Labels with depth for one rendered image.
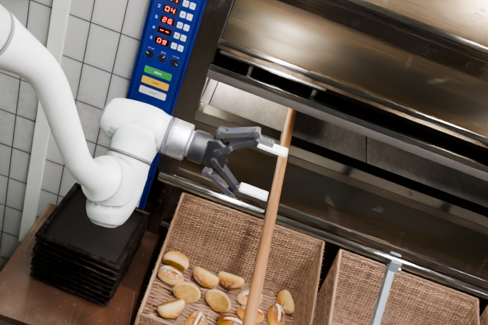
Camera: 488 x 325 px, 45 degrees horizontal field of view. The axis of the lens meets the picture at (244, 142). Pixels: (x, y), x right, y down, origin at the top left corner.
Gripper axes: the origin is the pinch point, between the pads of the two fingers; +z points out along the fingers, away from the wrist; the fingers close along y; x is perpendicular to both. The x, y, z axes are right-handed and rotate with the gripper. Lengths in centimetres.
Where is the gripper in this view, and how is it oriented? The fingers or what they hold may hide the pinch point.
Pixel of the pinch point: (272, 173)
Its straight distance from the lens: 138.6
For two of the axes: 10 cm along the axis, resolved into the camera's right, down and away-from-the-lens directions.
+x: -1.7, 5.3, -8.3
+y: -3.1, 7.7, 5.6
